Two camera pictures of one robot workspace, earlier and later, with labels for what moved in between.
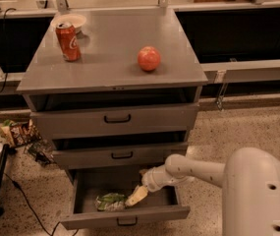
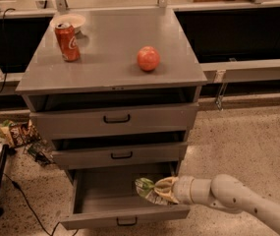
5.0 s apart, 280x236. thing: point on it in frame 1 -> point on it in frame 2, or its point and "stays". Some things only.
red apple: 148,58 stays
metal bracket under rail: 220,97 stays
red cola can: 69,42 stays
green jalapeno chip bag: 111,202 -> 146,187
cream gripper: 151,182 -> 183,190
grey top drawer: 148,119 stays
